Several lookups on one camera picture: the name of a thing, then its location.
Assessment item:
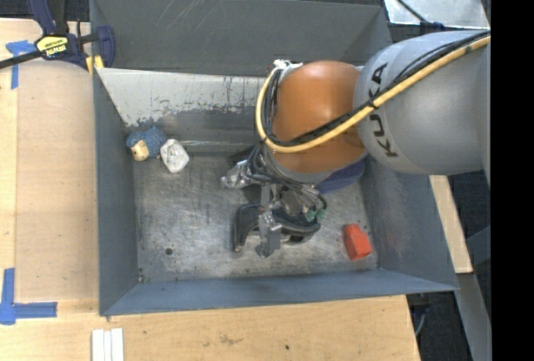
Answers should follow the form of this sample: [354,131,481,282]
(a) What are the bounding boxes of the pale wood board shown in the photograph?
[14,19,103,305]

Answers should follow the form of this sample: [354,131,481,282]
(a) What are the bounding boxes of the black sunglasses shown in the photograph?
[231,203,322,254]

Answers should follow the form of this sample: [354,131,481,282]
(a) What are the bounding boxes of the white crumpled packet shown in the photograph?
[159,138,191,174]

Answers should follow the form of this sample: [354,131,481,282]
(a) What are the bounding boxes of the blue rounded object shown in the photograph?
[315,159,366,194]

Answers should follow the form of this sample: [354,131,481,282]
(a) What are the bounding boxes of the grey metal bin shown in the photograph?
[87,0,461,317]

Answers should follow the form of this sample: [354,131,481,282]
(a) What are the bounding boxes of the blue toy animal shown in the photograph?
[125,125,169,163]

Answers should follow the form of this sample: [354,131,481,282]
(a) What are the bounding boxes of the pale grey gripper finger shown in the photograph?
[256,213,275,247]
[259,223,285,259]

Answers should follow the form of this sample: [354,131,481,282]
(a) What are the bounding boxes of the red-orange block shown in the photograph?
[342,223,374,262]

